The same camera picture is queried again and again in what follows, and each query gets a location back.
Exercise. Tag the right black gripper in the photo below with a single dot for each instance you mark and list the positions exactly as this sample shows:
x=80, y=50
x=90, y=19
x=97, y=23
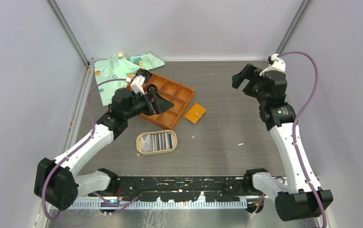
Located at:
x=249, y=72

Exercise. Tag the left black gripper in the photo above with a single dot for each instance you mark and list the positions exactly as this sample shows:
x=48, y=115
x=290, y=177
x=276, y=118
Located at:
x=159, y=105

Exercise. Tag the oval wooden card tray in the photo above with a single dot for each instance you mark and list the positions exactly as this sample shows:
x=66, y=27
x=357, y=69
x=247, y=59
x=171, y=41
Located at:
x=154, y=153

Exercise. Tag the orange leather card holder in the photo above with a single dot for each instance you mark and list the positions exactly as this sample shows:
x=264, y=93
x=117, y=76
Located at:
x=195, y=113

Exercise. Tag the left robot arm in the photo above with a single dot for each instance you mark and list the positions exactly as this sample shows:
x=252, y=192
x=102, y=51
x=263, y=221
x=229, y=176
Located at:
x=58, y=181

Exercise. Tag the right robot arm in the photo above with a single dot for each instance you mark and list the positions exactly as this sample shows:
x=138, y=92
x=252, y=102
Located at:
x=303, y=196

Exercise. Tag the stack of credit cards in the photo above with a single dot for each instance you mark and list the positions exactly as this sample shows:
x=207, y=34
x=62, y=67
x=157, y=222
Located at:
x=157, y=142

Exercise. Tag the orange compartment organizer tray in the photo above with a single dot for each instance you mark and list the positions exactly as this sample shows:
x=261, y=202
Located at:
x=177, y=93

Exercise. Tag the green patterned cloth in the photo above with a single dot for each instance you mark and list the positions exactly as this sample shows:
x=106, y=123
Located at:
x=119, y=67

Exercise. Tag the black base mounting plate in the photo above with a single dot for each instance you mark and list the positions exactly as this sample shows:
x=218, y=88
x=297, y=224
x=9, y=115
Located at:
x=182, y=188

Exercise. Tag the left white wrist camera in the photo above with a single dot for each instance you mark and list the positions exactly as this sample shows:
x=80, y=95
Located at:
x=137, y=84

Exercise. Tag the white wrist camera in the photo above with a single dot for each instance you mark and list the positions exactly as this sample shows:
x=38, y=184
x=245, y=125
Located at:
x=275, y=63
x=137, y=84

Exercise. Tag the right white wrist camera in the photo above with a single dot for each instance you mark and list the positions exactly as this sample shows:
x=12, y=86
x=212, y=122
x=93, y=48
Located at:
x=275, y=63

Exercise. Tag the white slotted cable duct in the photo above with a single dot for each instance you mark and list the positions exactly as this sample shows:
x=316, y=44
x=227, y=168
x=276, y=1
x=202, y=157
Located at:
x=95, y=203

